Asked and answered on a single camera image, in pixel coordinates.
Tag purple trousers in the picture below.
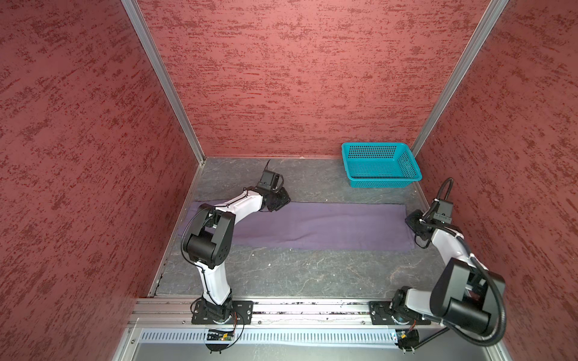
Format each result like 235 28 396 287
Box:
176 192 414 252

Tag teal plastic basket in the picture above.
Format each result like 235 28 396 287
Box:
341 142 422 188

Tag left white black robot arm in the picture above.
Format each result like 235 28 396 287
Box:
181 187 291 323

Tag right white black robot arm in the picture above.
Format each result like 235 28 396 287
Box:
390 210 506 338

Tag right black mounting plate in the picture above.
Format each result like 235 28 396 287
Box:
368 301 431 326

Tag black mounting plate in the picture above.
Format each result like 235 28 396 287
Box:
368 301 431 326
191 299 254 325

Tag right small circuit board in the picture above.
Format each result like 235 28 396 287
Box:
397 329 420 348

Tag small circuit board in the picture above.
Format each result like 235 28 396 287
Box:
397 329 420 348
206 329 236 342

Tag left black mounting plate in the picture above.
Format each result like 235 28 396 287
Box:
191 299 254 325

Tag left small circuit board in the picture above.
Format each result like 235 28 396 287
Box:
206 329 236 342

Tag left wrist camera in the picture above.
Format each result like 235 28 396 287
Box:
257 169 284 193

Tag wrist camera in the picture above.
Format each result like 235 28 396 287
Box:
433 199 454 224
257 169 284 193

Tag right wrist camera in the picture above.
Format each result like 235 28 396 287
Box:
433 199 454 224

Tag right black corrugated cable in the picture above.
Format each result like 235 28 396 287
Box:
415 177 507 348

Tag left thin black cable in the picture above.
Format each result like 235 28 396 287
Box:
180 159 272 308

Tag white slotted cable duct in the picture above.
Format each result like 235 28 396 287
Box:
138 328 397 348

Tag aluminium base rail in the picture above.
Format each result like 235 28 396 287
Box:
128 297 495 328

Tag right aluminium corner post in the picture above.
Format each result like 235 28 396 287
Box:
411 0 509 157

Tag aluminium corner post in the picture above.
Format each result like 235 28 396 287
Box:
411 0 509 157
121 0 206 166

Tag left aluminium corner post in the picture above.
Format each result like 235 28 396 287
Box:
121 0 206 166

